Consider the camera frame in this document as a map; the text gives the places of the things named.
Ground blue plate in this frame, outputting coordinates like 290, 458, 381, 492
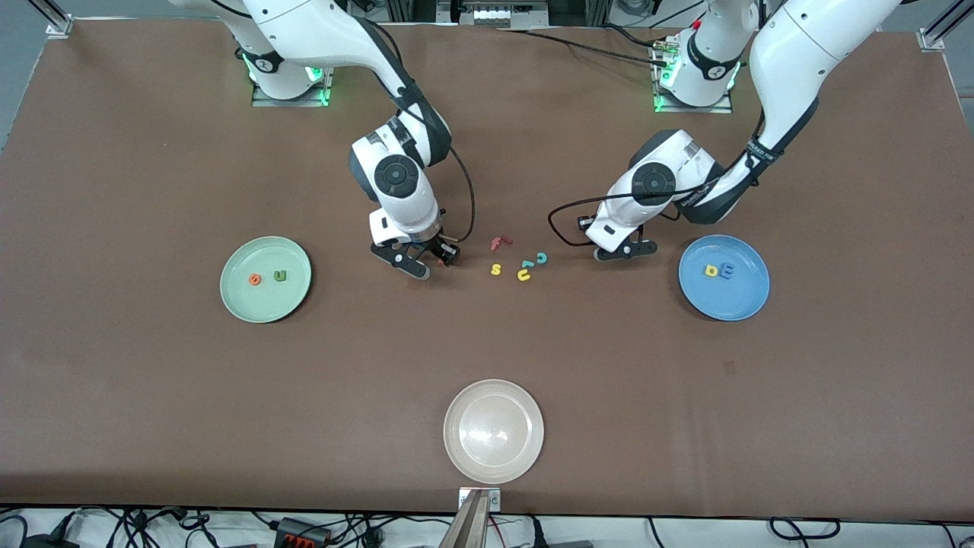
677, 234, 771, 322

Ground green plate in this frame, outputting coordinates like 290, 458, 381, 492
219, 235, 313, 324

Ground beige plate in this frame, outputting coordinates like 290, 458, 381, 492
443, 378, 546, 485

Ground grey equipment box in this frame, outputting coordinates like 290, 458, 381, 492
438, 0, 550, 30

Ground black power strip orange switches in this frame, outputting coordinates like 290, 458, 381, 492
275, 518, 333, 548

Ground black left arm loop cable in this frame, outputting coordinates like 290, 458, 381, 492
548, 148, 762, 248

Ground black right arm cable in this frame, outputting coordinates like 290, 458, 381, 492
358, 15, 476, 248

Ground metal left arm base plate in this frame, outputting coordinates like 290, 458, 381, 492
652, 37, 735, 115

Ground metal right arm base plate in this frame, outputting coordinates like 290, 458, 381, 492
251, 65, 336, 108

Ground long black table cable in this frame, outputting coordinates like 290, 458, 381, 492
498, 27, 674, 68

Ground short black table cable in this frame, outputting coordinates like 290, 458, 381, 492
601, 23, 670, 51

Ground metal pole mounting bracket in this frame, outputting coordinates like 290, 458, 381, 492
458, 486, 502, 513

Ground aluminium camera pole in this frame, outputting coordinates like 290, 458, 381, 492
439, 489, 492, 548

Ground looped black floor cable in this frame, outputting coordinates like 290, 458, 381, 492
769, 517, 842, 543

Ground aluminium frame corner rail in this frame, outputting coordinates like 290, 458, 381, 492
917, 0, 974, 53
29, 0, 75, 39

